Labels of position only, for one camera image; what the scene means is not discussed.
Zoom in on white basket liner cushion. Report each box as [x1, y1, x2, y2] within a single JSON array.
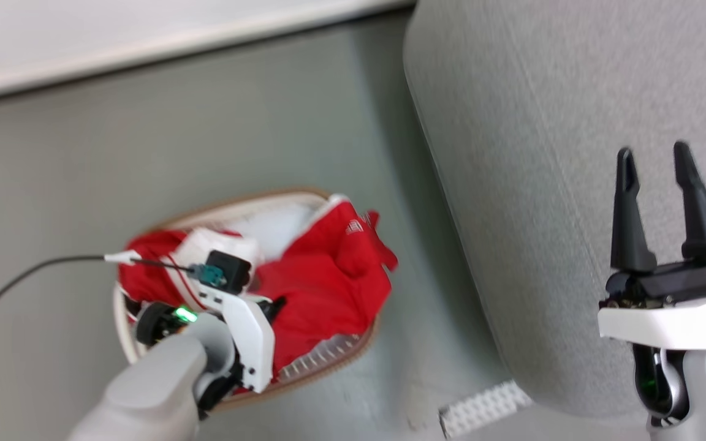
[[240, 201, 328, 261]]

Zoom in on white plastic laundry basket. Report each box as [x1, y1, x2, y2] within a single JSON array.
[[112, 187, 382, 413]]

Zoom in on white perforated plastic piece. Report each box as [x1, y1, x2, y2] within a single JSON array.
[[438, 380, 535, 439]]

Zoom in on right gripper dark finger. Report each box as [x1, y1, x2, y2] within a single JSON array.
[[673, 140, 706, 263], [610, 147, 658, 274]]

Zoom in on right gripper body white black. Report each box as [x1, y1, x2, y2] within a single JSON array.
[[597, 250, 706, 352]]

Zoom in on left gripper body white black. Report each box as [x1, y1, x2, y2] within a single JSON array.
[[134, 287, 287, 412]]

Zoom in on grey fabric sofa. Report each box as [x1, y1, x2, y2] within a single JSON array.
[[403, 0, 706, 418]]

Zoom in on white wall baseboard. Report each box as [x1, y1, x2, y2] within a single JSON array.
[[0, 0, 418, 105]]

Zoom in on red clothing with white stripes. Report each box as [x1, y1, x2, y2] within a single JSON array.
[[118, 195, 399, 393]]

